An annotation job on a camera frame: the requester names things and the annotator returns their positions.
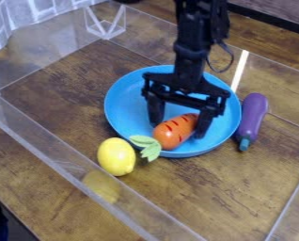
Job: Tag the orange toy carrot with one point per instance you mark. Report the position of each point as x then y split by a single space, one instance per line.
169 136

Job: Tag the clear acrylic corner bracket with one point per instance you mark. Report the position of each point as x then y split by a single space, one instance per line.
102 28

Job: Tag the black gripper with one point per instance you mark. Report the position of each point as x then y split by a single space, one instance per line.
189 91

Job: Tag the clear acrylic barrier wall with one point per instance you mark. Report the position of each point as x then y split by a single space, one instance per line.
133 209

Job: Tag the blue round tray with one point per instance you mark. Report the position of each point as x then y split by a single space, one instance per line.
126 113

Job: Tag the purple toy eggplant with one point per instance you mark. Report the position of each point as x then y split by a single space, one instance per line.
255 106

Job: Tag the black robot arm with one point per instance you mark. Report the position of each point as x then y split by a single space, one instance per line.
203 26

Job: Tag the yellow toy lemon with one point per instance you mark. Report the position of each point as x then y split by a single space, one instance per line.
117 156

